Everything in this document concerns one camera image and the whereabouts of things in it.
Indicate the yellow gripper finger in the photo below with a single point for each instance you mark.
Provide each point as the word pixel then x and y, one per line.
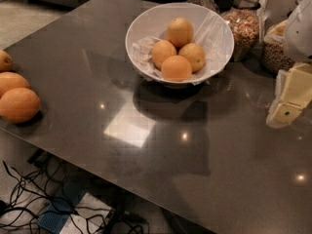
pixel 293 93

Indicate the orange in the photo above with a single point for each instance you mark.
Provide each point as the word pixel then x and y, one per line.
pixel 180 32
pixel 176 69
pixel 19 105
pixel 162 50
pixel 6 61
pixel 195 54
pixel 11 80

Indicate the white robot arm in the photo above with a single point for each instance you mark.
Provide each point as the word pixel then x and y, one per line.
pixel 298 34

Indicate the white paper bowl liner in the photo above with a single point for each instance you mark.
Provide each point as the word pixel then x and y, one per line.
pixel 211 33

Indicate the white bowl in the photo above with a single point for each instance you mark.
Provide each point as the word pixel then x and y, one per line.
pixel 148 23

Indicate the glass jar of grains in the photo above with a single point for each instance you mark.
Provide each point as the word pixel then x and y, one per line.
pixel 272 56

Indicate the glass jar of nuts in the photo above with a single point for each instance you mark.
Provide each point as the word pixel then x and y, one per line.
pixel 243 21

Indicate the blue floor box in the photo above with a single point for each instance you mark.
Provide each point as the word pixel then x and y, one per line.
pixel 61 207

